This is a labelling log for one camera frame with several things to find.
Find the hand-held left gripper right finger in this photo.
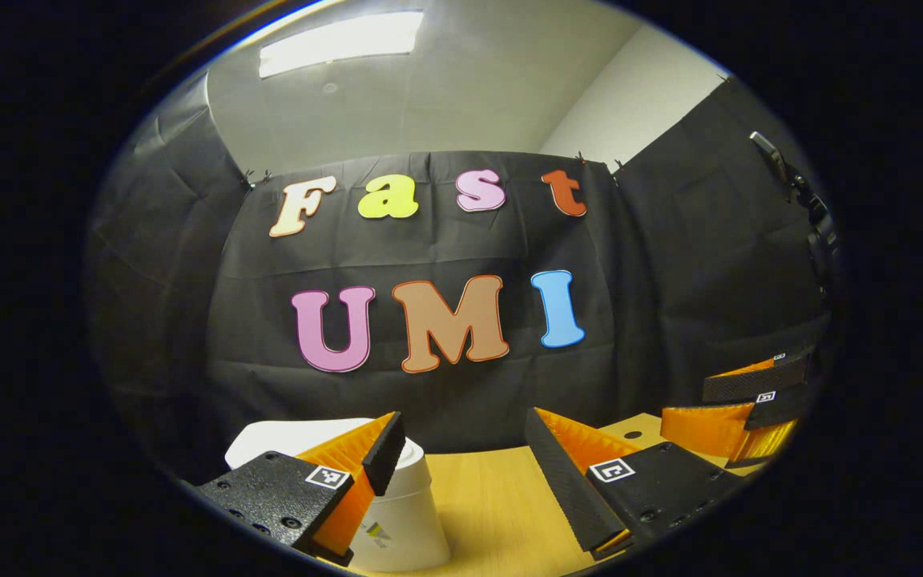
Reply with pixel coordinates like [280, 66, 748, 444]
[524, 406, 748, 562]

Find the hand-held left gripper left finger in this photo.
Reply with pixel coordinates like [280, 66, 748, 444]
[194, 410, 408, 568]

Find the white garbage bin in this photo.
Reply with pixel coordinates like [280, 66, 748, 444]
[347, 458, 453, 574]

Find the wooden desktop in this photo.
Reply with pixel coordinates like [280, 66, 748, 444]
[333, 413, 759, 577]

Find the ceiling light panel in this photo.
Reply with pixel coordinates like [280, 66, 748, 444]
[259, 10, 425, 79]

